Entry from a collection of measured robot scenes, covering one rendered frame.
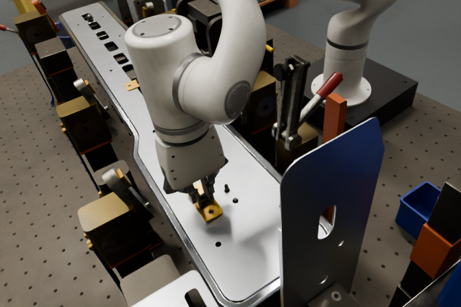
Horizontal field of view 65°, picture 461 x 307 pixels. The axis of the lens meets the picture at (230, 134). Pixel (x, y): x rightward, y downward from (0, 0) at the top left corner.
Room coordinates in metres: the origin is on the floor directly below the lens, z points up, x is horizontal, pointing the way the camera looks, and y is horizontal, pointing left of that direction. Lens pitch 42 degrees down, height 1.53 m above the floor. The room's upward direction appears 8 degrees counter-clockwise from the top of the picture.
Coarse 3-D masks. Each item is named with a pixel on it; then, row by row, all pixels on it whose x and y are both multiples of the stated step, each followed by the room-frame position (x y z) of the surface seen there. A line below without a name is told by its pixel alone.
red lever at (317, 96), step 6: (330, 78) 0.55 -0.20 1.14; (336, 78) 0.54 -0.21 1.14; (342, 78) 0.54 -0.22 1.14; (324, 84) 0.54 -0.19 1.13; (330, 84) 0.54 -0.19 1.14; (336, 84) 0.54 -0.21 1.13; (318, 90) 0.54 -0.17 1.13; (324, 90) 0.53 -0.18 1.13; (330, 90) 0.53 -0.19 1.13; (318, 96) 0.53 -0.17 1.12; (324, 96) 0.53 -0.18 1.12; (312, 102) 0.53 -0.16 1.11; (318, 102) 0.52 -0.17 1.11; (306, 108) 0.52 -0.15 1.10; (312, 108) 0.52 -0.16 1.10; (300, 114) 0.52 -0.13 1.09; (306, 114) 0.51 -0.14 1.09; (300, 120) 0.51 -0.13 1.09; (282, 132) 0.50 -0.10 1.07
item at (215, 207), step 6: (198, 186) 0.45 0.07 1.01; (198, 192) 0.44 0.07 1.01; (204, 198) 0.42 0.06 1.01; (204, 204) 0.41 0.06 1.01; (210, 204) 0.41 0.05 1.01; (216, 204) 0.41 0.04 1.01; (198, 210) 0.40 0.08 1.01; (204, 210) 0.40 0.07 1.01; (210, 210) 0.40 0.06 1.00; (216, 210) 0.39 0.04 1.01; (222, 210) 0.39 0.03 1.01; (204, 216) 0.39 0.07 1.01; (210, 216) 0.38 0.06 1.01; (216, 216) 0.38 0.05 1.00
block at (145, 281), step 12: (156, 264) 0.32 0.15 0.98; (168, 264) 0.32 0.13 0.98; (132, 276) 0.31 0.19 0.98; (144, 276) 0.30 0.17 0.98; (156, 276) 0.30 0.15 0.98; (168, 276) 0.30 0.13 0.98; (180, 276) 0.29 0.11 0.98; (132, 288) 0.29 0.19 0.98; (144, 288) 0.28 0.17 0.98; (156, 288) 0.28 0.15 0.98; (132, 300) 0.27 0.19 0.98
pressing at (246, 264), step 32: (96, 32) 1.23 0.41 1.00; (96, 64) 1.00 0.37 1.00; (128, 64) 0.97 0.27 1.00; (128, 96) 0.80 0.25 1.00; (128, 128) 0.68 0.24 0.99; (224, 128) 0.62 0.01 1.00; (256, 160) 0.51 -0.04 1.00; (160, 192) 0.46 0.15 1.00; (224, 192) 0.44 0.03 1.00; (256, 192) 0.43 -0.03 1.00; (192, 224) 0.38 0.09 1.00; (224, 224) 0.37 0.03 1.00; (256, 224) 0.36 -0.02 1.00; (320, 224) 0.34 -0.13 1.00; (192, 256) 0.32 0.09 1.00; (224, 256) 0.31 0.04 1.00; (256, 256) 0.30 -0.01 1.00; (224, 288) 0.25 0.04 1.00; (256, 288) 0.25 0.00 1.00
